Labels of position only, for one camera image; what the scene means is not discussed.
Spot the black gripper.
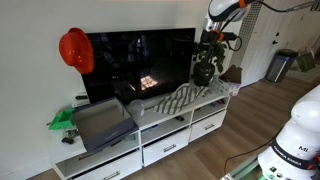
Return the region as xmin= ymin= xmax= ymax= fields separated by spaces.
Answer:
xmin=199 ymin=29 xmax=234 ymax=46

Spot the black cable with orange clips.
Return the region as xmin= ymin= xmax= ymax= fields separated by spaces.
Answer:
xmin=218 ymin=0 xmax=320 ymax=53

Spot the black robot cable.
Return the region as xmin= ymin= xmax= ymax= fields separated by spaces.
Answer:
xmin=223 ymin=131 xmax=284 ymax=174

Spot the white tv stand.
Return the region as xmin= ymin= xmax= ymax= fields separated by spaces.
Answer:
xmin=49 ymin=78 xmax=233 ymax=180

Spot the white drawer with metal handle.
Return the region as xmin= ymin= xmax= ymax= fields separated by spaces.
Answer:
xmin=190 ymin=109 xmax=228 ymax=143
xmin=142 ymin=128 xmax=192 ymax=167
xmin=71 ymin=149 xmax=143 ymax=180

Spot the white blue striped cloth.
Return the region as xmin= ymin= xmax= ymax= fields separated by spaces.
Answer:
xmin=153 ymin=83 xmax=211 ymax=115

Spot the white cardboard box purple print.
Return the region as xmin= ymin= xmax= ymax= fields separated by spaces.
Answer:
xmin=209 ymin=64 xmax=243 ymax=98

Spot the green plant in black pot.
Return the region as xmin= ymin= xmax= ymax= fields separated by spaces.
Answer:
xmin=192 ymin=41 xmax=228 ymax=87

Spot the grey pedal trash bin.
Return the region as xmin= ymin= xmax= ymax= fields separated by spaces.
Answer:
xmin=265 ymin=48 xmax=300 ymax=84

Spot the dark blue open shoebox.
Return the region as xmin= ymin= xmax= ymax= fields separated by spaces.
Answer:
xmin=71 ymin=97 xmax=139 ymax=153

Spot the white door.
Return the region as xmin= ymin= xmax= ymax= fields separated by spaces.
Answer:
xmin=240 ymin=0 xmax=320 ymax=88

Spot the green bag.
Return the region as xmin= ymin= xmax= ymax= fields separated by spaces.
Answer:
xmin=296 ymin=52 xmax=316 ymax=73

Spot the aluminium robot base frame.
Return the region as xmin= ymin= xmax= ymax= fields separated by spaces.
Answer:
xmin=221 ymin=156 xmax=268 ymax=180

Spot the white wall vent grille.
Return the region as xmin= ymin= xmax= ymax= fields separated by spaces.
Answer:
xmin=229 ymin=1 xmax=264 ymax=68

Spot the green plastic container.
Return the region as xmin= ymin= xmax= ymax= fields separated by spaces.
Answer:
xmin=48 ymin=108 xmax=76 ymax=132

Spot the black flat screen television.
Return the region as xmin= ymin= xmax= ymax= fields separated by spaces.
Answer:
xmin=81 ymin=27 xmax=196 ymax=105

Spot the red sequin hat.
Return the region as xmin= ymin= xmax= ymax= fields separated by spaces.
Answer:
xmin=58 ymin=27 xmax=95 ymax=75

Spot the clear plastic cup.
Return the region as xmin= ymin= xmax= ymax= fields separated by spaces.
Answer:
xmin=129 ymin=99 xmax=146 ymax=122

